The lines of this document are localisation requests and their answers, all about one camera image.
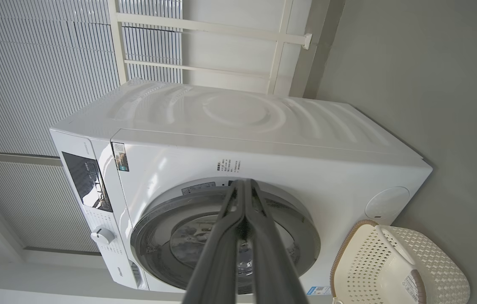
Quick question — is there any white metal rack frame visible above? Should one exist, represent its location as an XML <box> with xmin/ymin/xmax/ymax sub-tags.
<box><xmin>107</xmin><ymin>0</ymin><xmax>313</xmax><ymax>95</ymax></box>

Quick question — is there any silver appliance control knob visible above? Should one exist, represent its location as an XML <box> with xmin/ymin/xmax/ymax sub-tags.
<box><xmin>90</xmin><ymin>227</ymin><xmax>115</xmax><ymax>244</ymax></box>

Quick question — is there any white front-load washing machine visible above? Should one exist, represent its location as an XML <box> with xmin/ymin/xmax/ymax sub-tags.
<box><xmin>49</xmin><ymin>78</ymin><xmax>433</xmax><ymax>296</ymax></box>

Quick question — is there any cream perforated laundry basket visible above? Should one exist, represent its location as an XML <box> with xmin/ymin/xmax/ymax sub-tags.
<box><xmin>330</xmin><ymin>220</ymin><xmax>471</xmax><ymax>304</ymax></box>

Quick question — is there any white slatted window blind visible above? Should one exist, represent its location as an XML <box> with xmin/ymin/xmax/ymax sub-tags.
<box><xmin>0</xmin><ymin>0</ymin><xmax>184</xmax><ymax>254</ymax></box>

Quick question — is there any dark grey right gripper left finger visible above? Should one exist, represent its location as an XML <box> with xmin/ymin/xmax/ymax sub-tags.
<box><xmin>181</xmin><ymin>179</ymin><xmax>252</xmax><ymax>304</ymax></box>

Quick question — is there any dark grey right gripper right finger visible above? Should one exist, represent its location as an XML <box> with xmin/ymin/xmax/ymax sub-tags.
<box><xmin>247</xmin><ymin>179</ymin><xmax>308</xmax><ymax>304</ymax></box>

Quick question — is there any round glass washer door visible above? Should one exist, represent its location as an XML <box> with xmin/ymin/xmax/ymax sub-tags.
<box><xmin>131</xmin><ymin>177</ymin><xmax>321</xmax><ymax>295</ymax></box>

